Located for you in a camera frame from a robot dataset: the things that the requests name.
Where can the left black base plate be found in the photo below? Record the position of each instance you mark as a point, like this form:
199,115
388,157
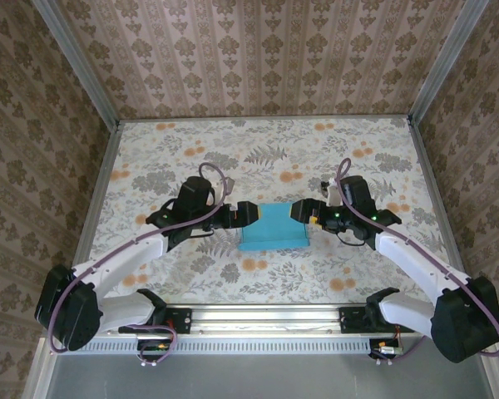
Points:
183,320

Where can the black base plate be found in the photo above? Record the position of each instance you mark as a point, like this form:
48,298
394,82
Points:
183,320
349,322

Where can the right lower frame bar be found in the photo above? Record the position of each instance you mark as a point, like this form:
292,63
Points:
497,382

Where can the right table side rail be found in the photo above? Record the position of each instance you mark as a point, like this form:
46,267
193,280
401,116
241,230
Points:
427,166

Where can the grey metal panel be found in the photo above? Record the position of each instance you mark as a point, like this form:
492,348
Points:
266,378

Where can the frame bar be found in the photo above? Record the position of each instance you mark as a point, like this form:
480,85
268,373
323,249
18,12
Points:
39,378
497,382

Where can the aluminium frame post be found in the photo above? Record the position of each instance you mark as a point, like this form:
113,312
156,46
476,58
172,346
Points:
446,62
81,68

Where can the right black wrist camera box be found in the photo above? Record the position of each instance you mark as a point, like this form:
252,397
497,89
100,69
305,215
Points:
357,191

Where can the right connector board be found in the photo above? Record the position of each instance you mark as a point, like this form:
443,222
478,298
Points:
386,349

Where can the connector board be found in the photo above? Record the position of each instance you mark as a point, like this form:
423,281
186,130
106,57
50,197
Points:
154,347
386,349

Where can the rear table edge rail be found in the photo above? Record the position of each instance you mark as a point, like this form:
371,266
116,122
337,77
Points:
266,117

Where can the left lower frame bar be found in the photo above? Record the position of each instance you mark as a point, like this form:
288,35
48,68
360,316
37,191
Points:
39,378

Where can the left table side rail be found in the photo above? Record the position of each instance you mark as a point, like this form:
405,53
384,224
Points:
105,166

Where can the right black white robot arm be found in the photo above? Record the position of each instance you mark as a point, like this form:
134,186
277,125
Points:
461,324

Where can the left aluminium frame post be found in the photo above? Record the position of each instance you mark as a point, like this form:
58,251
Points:
81,68

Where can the aluminium mounting rail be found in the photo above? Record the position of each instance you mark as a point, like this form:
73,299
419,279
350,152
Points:
266,318

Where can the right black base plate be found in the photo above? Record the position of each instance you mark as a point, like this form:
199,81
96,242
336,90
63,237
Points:
349,322

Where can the left connector board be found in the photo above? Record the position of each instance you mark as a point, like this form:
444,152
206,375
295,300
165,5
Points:
154,347

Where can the left black wrist camera box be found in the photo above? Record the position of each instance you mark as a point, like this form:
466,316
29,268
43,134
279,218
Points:
195,191

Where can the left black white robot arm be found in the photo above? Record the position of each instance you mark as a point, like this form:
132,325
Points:
75,316

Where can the right aluminium frame post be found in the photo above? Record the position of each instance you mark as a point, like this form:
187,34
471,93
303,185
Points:
446,62

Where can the floral table cover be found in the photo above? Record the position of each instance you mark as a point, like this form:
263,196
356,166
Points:
316,282

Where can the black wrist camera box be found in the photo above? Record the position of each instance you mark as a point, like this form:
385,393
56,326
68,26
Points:
195,191
357,191

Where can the table side rail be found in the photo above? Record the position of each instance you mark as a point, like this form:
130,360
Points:
105,166
427,166

